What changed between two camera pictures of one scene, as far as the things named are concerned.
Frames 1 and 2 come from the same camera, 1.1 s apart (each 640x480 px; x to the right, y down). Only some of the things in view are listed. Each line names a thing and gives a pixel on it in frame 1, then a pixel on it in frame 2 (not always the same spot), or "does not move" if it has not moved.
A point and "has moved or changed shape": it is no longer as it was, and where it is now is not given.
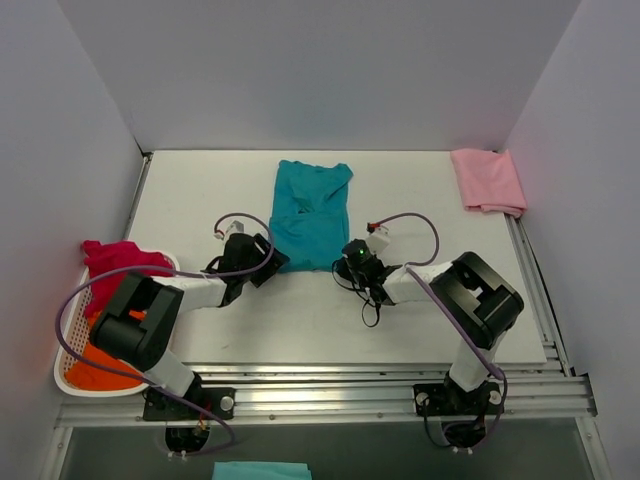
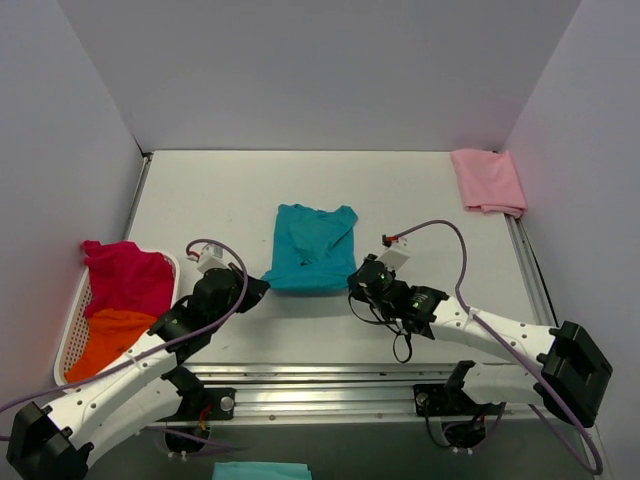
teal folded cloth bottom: [243, 470] does not move
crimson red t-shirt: [104, 287] does not move
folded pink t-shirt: [489, 181] does not move
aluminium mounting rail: [533, 395] does not move
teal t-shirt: [309, 219] has moved or changed shape
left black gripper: [267, 259] to [248, 290]
